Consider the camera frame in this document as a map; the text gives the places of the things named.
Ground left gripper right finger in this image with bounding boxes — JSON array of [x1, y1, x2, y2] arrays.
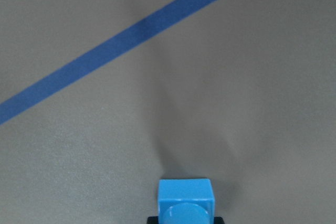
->
[[215, 217, 224, 224]]

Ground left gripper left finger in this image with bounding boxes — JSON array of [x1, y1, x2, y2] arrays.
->
[[146, 216, 159, 224]]

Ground long blue toy block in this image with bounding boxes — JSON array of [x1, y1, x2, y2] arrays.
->
[[157, 178, 215, 223]]

